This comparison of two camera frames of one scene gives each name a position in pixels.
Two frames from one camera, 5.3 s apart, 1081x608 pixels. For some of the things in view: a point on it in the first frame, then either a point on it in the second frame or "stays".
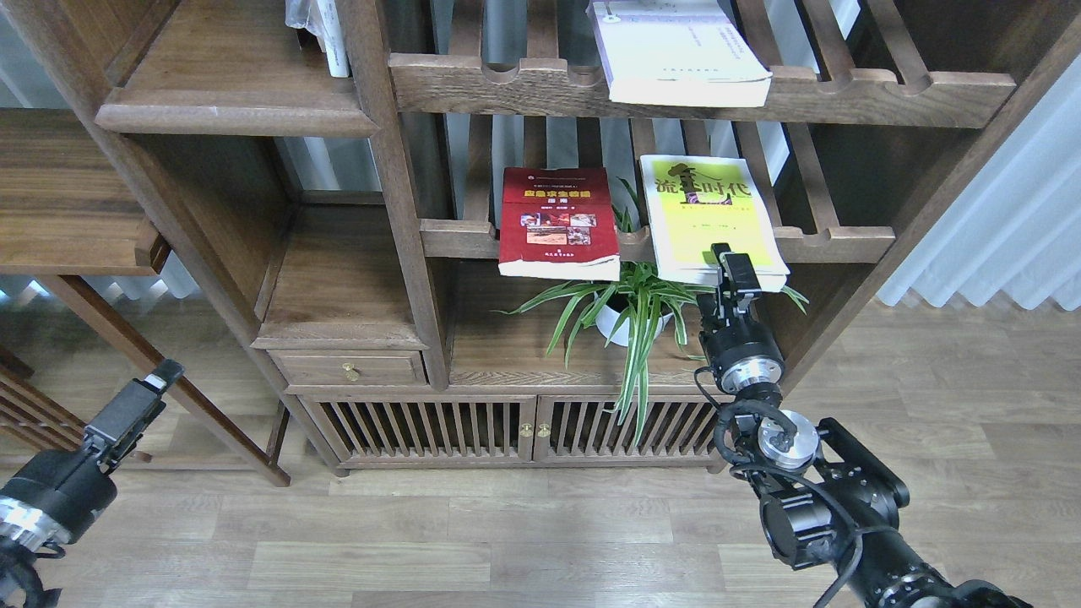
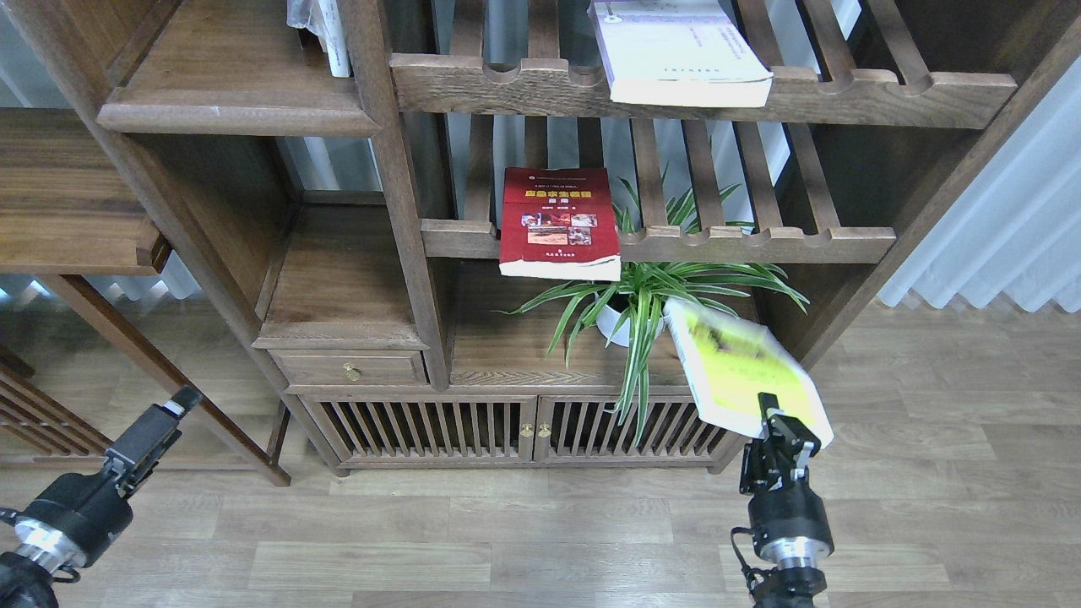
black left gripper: (56, 494) → (73, 518)
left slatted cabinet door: (383, 429) stays
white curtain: (1016, 227) stays
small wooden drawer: (350, 367) stays
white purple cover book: (690, 52) stays
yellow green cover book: (695, 202) → (727, 361)
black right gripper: (742, 353) → (790, 523)
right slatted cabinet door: (584, 428) stays
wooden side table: (72, 204) stays
